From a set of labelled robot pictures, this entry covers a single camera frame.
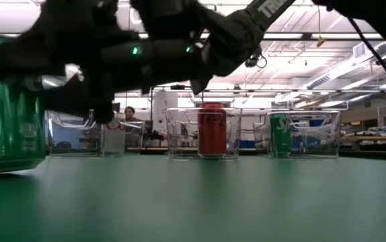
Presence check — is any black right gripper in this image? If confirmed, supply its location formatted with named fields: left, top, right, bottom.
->
left=0, top=30, right=104, bottom=81

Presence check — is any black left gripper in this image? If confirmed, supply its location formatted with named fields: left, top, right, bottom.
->
left=43, top=75, right=115, bottom=124

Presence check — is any silver Diet Coke can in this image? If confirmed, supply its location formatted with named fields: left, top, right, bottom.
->
left=101, top=120, right=127, bottom=156

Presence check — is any clear plastic bin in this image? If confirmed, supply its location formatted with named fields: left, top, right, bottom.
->
left=44, top=110, right=146, bottom=158
left=165, top=106, right=243, bottom=161
left=264, top=110, right=342, bottom=159

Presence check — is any green Sprite can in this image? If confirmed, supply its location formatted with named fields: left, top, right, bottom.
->
left=268, top=112, right=293, bottom=158
left=0, top=33, right=47, bottom=174

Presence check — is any red Coke can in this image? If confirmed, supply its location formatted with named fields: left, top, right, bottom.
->
left=197, top=102, right=228, bottom=159

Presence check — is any person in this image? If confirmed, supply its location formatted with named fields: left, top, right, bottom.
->
left=123, top=105, right=145, bottom=149

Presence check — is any white cylindrical tank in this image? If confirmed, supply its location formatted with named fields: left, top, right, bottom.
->
left=152, top=91, right=180, bottom=135

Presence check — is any green table mat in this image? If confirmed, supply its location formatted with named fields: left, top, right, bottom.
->
left=0, top=153, right=386, bottom=242

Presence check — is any wooden workbench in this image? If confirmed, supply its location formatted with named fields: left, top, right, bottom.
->
left=340, top=126, right=386, bottom=152

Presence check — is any black camera with cable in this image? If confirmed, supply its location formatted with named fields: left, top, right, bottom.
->
left=245, top=53, right=268, bottom=69

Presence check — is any long ceiling light rail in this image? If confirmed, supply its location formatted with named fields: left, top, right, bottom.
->
left=139, top=32, right=386, bottom=41

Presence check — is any white ceiling air duct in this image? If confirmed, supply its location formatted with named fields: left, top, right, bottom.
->
left=302, top=40, right=386, bottom=90

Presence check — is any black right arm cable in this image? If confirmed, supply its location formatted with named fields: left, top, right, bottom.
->
left=346, top=15, right=386, bottom=100

